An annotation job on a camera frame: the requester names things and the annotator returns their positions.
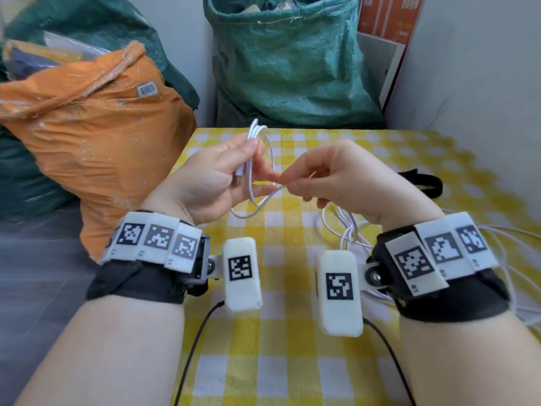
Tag person's left hand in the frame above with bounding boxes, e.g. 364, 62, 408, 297
140, 131, 280, 227

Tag person's right hand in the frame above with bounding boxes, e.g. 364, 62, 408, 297
278, 139, 445, 232

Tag black strap loop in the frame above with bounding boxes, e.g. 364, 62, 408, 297
397, 169, 444, 200

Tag white cable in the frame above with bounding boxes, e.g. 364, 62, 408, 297
230, 118, 541, 328

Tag person's left forearm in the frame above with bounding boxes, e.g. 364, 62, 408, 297
15, 294, 187, 406

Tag white marker wrist band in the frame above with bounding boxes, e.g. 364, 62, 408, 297
374, 211, 500, 297
97, 211, 208, 275

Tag orange woven sack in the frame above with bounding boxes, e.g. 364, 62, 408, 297
0, 41, 198, 261

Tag small pale leaning board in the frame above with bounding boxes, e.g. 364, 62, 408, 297
357, 31, 406, 113

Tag upright open green sack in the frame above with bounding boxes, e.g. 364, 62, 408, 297
202, 0, 386, 130

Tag large grey board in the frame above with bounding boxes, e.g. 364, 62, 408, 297
383, 0, 541, 214

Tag tall crumpled green sack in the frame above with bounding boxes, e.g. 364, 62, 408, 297
2, 0, 201, 111

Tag orange poster board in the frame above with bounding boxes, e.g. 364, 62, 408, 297
357, 0, 425, 47

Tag dark green woven sack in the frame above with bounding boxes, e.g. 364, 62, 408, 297
0, 124, 79, 223

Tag yellow checkered tablecloth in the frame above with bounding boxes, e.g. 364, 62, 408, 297
168, 127, 541, 406

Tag clear plastic parcel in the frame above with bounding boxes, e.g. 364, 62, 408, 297
42, 30, 112, 62

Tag grey plastic parcel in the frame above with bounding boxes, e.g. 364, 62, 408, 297
253, 0, 313, 11

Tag yellow flat parcel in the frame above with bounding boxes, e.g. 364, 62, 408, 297
4, 39, 83, 64

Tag dark blue parcel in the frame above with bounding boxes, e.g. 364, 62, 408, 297
6, 48, 62, 81

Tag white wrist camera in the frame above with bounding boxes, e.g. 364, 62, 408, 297
207, 236, 264, 314
316, 249, 383, 338

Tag black wrist strap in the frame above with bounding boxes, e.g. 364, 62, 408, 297
86, 259, 210, 305
371, 239, 511, 324

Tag black camera cable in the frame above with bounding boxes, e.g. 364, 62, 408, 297
173, 299, 226, 406
362, 317, 417, 406

